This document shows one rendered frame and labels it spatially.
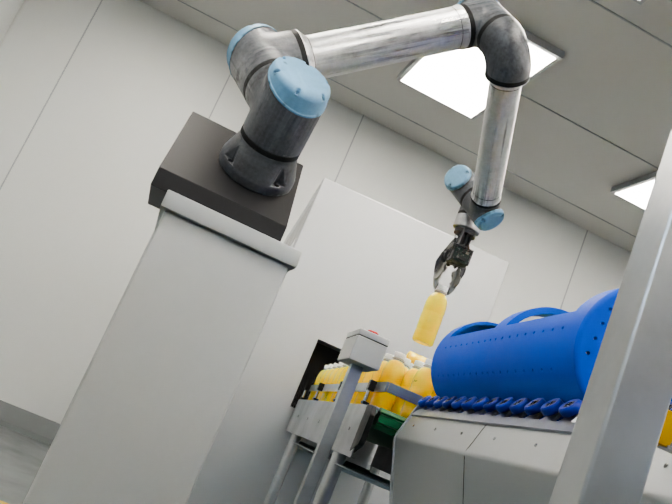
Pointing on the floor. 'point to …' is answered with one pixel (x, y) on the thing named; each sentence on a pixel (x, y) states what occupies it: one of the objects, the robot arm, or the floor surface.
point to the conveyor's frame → (308, 421)
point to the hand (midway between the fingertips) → (442, 288)
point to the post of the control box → (329, 435)
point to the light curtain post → (628, 371)
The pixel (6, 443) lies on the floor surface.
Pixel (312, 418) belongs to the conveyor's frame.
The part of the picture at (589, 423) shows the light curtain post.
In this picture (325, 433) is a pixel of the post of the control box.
